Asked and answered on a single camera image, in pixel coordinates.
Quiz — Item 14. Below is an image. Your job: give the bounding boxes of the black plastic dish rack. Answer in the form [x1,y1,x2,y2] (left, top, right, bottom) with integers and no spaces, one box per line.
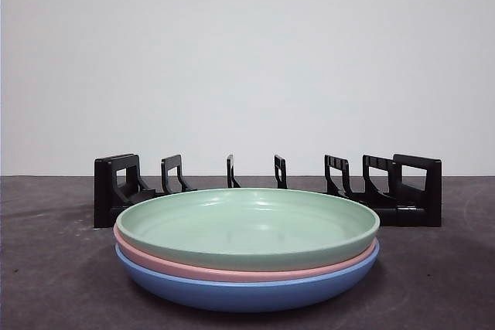
[94,153,442,229]

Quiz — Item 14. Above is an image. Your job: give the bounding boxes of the pale green round plate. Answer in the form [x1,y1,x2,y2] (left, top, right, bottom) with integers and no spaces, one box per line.
[115,187,382,272]

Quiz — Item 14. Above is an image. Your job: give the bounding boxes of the blue round plate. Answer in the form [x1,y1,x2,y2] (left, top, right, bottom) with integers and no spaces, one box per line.
[114,243,381,314]

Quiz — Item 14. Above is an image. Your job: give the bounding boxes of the pink round plate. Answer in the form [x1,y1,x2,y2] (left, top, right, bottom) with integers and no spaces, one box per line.
[113,224,380,281]

